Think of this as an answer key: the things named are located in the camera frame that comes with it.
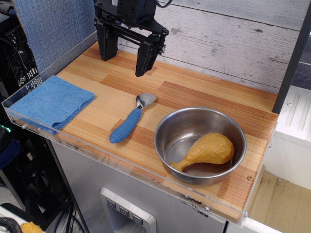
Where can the yellow object bottom left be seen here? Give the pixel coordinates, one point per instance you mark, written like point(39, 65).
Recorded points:
point(30, 227)

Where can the black plastic crate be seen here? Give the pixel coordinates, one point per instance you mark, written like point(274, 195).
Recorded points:
point(20, 59)

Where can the blue folded cloth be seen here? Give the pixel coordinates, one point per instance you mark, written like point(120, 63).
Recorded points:
point(52, 105)

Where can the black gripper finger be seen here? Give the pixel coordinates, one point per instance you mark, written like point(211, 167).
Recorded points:
point(107, 40)
point(147, 54)

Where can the dark grey right post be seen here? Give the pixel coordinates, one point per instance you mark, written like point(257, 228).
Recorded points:
point(294, 61)

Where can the silver toy fridge cabinet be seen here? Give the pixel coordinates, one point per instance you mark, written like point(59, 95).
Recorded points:
point(86, 178)

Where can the clear acrylic table guard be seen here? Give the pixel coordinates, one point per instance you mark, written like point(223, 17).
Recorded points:
point(115, 98)

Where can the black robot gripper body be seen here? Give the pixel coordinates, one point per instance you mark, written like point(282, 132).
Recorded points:
point(133, 20)

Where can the white toy sink unit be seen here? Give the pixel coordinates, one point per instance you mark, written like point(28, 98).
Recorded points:
point(288, 155)

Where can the blue handled metal spoon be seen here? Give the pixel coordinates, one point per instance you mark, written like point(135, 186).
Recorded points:
point(123, 131)

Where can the stainless steel bowl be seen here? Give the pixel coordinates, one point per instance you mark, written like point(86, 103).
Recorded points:
point(179, 130)

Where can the blue fabric partition panel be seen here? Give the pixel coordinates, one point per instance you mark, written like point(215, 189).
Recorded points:
point(58, 31)

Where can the toy chicken drumstick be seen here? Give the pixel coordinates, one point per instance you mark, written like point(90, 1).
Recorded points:
point(213, 148)

